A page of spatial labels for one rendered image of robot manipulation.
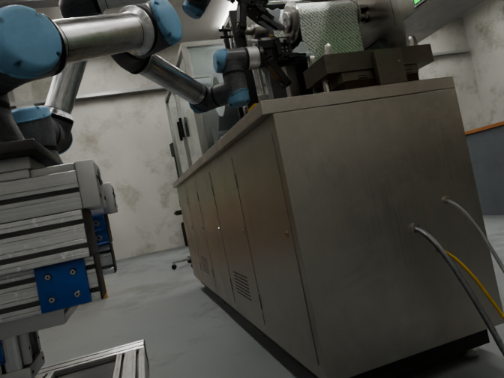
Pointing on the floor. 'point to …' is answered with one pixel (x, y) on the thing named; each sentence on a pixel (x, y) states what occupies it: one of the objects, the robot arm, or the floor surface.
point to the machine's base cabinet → (348, 235)
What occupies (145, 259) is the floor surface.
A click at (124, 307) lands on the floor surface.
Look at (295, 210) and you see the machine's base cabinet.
